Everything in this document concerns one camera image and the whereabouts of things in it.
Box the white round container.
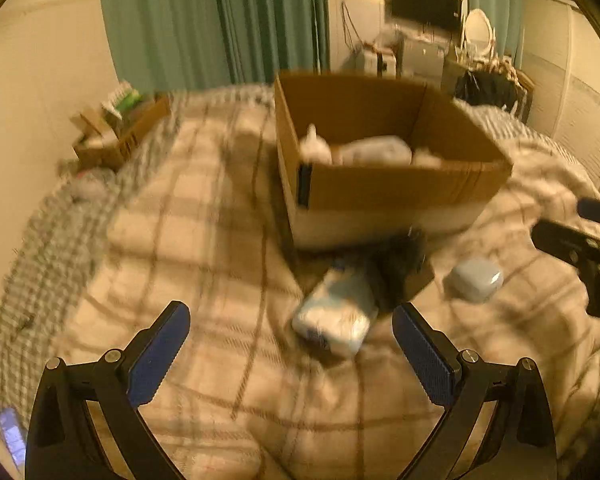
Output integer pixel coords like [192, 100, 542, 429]
[448, 257, 504, 304]

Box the smartphone with lit screen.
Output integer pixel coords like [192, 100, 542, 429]
[0, 408, 27, 474]

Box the grey checked bed sheet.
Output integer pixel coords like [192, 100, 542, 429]
[0, 83, 600, 480]

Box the plaid cream blanket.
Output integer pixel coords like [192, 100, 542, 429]
[49, 94, 600, 480]

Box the blue white tissue pack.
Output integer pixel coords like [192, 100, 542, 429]
[291, 266, 379, 359]

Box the small cardboard box with clutter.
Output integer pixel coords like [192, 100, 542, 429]
[70, 81, 171, 171]

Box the cream cloth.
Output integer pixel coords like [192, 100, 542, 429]
[411, 148, 444, 168]

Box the white sock purple cuff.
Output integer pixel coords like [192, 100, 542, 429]
[332, 136, 413, 165]

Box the small white sock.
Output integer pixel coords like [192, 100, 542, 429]
[299, 124, 332, 165]

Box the black wall television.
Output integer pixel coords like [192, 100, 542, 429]
[391, 0, 462, 34]

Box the white drawer unit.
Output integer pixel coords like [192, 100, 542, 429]
[354, 48, 396, 78]

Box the black bag on dresser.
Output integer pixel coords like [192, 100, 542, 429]
[453, 70, 518, 113]

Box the grey cabinet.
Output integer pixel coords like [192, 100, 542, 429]
[401, 37, 445, 78]

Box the white oval mirror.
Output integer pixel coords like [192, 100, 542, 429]
[462, 9, 496, 58]

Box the white louvered wardrobe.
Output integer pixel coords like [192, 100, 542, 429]
[522, 0, 600, 190]

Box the large cardboard box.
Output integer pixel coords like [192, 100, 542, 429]
[274, 73, 513, 250]

